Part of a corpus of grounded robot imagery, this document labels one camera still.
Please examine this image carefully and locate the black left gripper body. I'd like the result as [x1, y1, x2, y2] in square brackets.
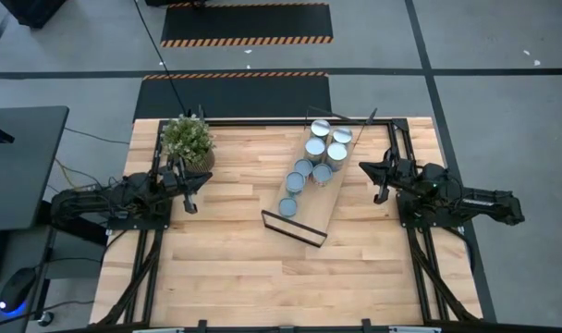
[156, 156, 192, 195]

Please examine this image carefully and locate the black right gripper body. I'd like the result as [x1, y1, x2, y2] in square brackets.
[383, 146, 421, 189]

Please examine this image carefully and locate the green polka dot can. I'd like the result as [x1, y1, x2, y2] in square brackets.
[325, 142, 348, 172]

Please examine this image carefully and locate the mixed vegetables label can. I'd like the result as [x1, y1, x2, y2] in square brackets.
[311, 163, 334, 188]

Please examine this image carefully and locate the carrots label can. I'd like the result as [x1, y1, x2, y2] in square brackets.
[303, 137, 327, 166]

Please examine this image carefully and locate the green Orange label can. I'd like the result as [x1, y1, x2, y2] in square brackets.
[310, 118, 332, 140]

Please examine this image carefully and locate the yellow label can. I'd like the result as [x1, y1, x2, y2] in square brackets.
[293, 157, 314, 178]

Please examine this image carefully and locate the short blue-grey can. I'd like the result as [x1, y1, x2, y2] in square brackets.
[285, 171, 306, 196]

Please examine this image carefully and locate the short teal can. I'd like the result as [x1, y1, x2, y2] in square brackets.
[277, 196, 299, 218]

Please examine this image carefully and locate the artificial plant in striped pot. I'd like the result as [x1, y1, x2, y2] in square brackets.
[160, 114, 216, 175]

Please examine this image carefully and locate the black mat with hazard stripe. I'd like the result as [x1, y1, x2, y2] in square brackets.
[132, 71, 333, 122]
[159, 2, 334, 48]

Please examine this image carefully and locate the dark grey desk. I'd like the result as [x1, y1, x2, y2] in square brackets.
[0, 105, 70, 232]

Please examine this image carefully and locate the black computer mouse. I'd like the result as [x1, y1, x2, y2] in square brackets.
[0, 266, 38, 316]

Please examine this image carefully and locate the black box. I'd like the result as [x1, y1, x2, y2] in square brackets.
[0, 0, 68, 30]

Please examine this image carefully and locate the wooden shelf with black frame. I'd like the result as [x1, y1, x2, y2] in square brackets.
[261, 105, 379, 249]

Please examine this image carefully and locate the black aluminium table frame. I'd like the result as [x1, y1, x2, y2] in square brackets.
[90, 117, 488, 333]

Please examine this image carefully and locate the thin black floor cable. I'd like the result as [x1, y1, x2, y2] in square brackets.
[63, 126, 130, 146]

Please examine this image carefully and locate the yellow cable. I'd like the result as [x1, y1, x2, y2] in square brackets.
[54, 158, 86, 191]

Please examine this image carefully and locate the black hanging cable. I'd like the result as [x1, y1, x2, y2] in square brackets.
[131, 0, 189, 119]

